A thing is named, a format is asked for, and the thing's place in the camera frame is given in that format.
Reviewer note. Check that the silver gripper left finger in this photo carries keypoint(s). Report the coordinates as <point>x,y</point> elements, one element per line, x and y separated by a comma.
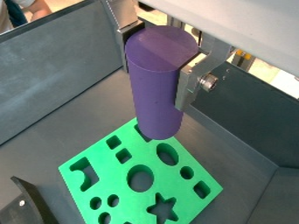
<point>127,24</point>

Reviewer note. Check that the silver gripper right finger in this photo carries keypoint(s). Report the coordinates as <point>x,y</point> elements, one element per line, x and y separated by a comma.
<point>197,77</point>

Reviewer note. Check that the green shape sorter board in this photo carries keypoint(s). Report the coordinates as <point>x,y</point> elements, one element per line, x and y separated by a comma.
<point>131,180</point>

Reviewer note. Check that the purple cylinder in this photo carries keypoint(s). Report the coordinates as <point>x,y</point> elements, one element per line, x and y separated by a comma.
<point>157,53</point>

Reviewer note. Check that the black curved bracket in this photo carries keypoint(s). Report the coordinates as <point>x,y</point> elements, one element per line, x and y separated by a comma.
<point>28,208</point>

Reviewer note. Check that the grey bin wall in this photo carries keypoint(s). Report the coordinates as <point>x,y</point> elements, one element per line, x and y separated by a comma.
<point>51,60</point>

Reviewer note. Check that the person in background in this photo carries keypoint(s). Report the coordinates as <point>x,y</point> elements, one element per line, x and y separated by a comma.
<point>12,12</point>

